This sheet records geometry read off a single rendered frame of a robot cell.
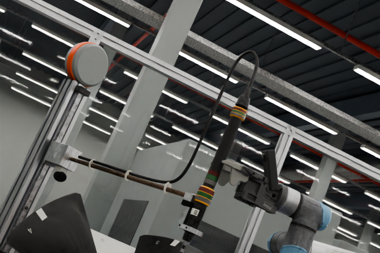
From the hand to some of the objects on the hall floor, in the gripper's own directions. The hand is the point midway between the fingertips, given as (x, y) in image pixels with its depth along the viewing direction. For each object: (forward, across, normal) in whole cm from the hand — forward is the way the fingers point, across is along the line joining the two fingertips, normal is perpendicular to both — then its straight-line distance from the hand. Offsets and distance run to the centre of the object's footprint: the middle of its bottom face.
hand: (220, 161), depth 178 cm
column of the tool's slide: (+42, +59, -166) cm, 181 cm away
